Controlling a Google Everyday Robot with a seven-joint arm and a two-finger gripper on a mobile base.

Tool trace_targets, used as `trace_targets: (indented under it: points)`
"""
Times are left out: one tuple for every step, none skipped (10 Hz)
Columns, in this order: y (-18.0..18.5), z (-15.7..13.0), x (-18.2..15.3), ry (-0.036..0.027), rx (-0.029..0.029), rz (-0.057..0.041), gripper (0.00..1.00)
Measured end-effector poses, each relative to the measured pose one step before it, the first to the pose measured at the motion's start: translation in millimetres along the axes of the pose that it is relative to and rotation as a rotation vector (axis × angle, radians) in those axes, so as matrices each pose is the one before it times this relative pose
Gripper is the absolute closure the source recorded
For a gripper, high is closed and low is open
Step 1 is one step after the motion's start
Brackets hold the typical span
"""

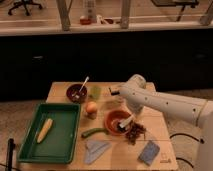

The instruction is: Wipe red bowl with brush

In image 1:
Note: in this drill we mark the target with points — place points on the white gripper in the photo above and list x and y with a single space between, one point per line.
134 107

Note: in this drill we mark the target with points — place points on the brown dried bunch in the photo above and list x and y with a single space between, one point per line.
135 132

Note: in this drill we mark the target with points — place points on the grey folded cloth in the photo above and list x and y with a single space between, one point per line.
94 149

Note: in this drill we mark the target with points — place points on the dark maroon bowl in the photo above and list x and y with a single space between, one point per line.
72 89

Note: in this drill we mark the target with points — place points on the orange egg-shaped fruit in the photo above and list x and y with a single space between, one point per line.
91 107

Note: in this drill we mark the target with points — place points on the orange red bowl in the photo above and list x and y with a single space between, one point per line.
112 121

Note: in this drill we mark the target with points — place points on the black stand post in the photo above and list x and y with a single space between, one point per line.
9 156

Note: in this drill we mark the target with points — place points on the green translucent cup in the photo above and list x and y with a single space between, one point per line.
95 92

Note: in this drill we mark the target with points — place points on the yellow corn cob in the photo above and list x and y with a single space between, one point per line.
46 127

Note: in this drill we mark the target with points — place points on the green plastic tray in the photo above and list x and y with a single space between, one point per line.
58 146

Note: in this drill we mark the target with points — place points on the red object on shelf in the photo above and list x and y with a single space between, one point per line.
85 21

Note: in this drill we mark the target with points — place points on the black office chair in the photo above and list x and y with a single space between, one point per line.
24 3

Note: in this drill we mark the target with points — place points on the blue sponge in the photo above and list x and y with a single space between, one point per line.
149 153

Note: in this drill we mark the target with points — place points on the white dish brush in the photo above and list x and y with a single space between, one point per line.
123 123

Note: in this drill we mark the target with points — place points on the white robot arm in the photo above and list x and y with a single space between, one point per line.
196 111

